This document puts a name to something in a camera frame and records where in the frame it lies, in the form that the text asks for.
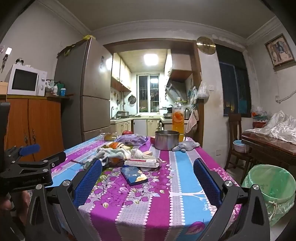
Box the wooden cabinet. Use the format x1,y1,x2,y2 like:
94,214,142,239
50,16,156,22
0,94,70,163

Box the light blue basin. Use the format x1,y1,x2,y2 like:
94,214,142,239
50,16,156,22
232,140,249,153

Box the framed wall picture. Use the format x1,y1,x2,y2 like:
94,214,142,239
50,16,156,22
264,34,296,70

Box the kitchen cabinets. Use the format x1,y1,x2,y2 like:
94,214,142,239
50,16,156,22
111,53,132,92
110,118,162,137

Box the kitchen window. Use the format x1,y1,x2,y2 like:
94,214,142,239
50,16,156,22
136,74,160,113

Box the brass wall clock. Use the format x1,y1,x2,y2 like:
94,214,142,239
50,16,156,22
196,36,216,55

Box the purple floral tablecloth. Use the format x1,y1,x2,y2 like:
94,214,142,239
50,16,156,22
50,134,243,241

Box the metal pot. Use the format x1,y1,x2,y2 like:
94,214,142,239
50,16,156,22
154,130,180,151

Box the purple plastic bag package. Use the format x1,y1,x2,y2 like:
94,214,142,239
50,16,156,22
115,134,148,146

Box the dark window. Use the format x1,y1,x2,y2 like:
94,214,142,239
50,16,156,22
218,45,252,117

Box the pink hanging towel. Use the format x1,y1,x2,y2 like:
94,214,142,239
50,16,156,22
186,109,199,133

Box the clutter pile by window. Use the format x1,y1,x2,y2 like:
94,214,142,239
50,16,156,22
251,107,269,123

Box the dark wooden table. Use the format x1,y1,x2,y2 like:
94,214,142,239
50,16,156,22
240,130,296,167

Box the upper kitchen cabinets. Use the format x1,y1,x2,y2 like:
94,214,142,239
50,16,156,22
111,53,132,92

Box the dark blue box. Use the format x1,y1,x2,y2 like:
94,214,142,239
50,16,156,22
120,166,148,186

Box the crumpled white cloth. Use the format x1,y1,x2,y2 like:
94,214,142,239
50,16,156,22
96,146,133,166

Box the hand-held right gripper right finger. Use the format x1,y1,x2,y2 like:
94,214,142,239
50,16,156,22
193,158,271,241

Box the silver refrigerator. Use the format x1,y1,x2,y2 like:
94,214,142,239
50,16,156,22
54,37,114,149

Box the kitchen ceiling light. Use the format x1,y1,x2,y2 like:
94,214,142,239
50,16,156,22
143,54,158,66

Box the orange juice bottle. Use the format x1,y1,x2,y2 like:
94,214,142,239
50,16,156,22
172,97,185,142

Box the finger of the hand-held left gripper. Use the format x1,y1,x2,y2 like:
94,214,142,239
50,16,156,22
3,144,41,164
0,151,67,179

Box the bin with green liner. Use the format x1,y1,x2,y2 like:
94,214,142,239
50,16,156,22
242,164,293,227

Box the white microwave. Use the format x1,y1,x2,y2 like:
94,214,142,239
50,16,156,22
5,64,48,96

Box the bread in plastic bag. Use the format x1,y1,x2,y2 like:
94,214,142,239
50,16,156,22
99,132,118,142

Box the hanging clear plastic bag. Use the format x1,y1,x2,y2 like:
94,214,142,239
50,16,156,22
197,81,210,100

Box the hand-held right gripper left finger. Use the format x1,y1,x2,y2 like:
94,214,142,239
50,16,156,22
24,159,103,241

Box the range hood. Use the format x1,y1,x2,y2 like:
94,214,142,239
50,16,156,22
165,77,188,102

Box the white plastic sheet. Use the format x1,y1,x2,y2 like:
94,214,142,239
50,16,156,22
251,110,296,144

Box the white medicine box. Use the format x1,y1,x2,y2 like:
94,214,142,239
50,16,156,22
124,159,162,168

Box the grey stuffed toy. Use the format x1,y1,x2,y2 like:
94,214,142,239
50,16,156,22
172,141,200,153

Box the lower kitchen cabinets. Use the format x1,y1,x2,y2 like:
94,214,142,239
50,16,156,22
110,118,162,137

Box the wooden chair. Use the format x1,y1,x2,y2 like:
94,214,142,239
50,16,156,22
224,113,255,176

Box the wall cable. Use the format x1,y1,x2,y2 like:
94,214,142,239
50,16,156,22
275,89,296,103

